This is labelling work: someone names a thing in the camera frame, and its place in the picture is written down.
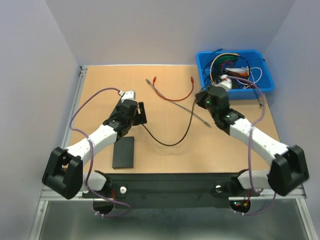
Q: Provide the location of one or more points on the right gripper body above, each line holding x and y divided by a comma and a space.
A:
210, 108

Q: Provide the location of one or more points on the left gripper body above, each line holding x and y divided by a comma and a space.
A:
129, 123

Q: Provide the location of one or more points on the black network switch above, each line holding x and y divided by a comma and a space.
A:
124, 153
134, 119

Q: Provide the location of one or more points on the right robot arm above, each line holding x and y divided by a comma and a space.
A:
288, 166

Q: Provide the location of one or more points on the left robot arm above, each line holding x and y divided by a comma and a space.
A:
64, 172

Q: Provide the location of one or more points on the blue plastic bin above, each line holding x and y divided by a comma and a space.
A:
247, 64

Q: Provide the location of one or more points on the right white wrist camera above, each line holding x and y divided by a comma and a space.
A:
225, 82

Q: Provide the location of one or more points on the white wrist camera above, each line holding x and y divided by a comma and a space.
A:
225, 82
127, 95

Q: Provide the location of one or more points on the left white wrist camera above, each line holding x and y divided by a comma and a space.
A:
127, 95

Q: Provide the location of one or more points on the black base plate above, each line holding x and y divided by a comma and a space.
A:
137, 202

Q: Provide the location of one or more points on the aluminium frame rail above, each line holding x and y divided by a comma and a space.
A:
179, 186

